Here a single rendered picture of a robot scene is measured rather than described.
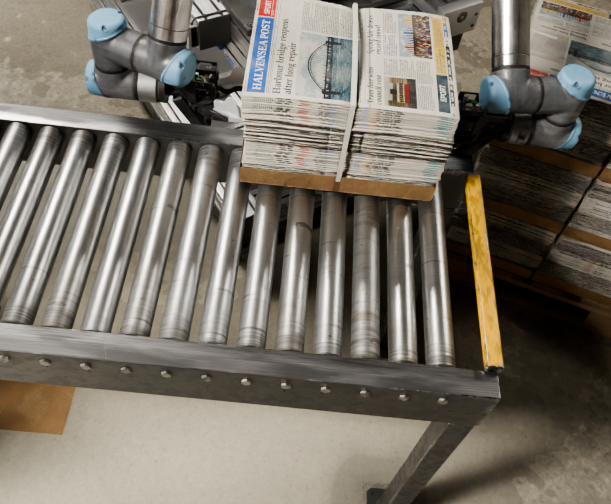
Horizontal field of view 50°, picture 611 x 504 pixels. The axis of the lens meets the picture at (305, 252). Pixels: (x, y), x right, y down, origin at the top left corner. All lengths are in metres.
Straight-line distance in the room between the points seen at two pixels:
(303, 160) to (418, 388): 0.46
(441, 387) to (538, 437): 0.98
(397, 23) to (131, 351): 0.77
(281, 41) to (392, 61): 0.20
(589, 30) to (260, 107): 1.00
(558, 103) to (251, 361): 0.80
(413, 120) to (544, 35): 0.71
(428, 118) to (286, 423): 1.05
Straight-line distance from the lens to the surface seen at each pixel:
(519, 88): 1.40
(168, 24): 1.31
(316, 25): 1.29
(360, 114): 1.14
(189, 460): 1.87
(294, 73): 1.17
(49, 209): 1.30
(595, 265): 2.07
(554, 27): 1.84
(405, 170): 1.25
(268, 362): 1.08
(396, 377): 1.10
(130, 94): 1.46
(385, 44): 1.27
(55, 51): 2.95
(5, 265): 1.25
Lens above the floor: 1.77
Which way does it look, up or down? 54 degrees down
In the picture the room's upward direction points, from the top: 9 degrees clockwise
